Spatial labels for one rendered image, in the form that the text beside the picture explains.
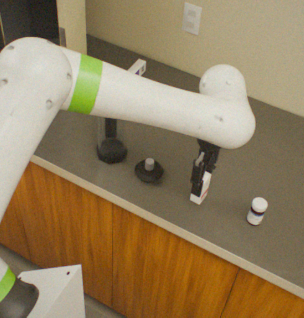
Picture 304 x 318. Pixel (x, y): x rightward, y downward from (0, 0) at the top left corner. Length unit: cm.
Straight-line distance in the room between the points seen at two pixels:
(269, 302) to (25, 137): 102
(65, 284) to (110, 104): 38
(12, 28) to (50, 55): 113
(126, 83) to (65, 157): 68
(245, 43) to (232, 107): 83
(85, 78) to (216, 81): 33
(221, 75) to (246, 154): 59
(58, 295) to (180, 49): 123
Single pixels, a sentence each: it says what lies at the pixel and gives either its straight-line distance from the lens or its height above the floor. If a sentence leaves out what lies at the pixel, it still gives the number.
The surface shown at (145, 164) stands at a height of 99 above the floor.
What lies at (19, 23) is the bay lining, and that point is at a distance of 190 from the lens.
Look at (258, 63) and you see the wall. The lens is 184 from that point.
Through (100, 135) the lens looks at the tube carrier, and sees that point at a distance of 149.
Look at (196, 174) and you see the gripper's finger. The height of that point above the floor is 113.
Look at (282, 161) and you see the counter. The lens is 167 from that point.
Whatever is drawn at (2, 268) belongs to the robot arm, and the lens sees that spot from 104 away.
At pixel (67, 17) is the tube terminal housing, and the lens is 161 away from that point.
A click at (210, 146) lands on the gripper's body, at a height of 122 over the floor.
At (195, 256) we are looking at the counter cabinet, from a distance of 153.
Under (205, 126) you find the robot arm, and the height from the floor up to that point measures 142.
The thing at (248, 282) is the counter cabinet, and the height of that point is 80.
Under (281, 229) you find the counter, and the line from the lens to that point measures 148.
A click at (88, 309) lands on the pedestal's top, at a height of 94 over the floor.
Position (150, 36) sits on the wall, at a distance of 201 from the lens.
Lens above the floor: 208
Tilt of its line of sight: 46 degrees down
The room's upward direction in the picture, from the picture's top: 6 degrees clockwise
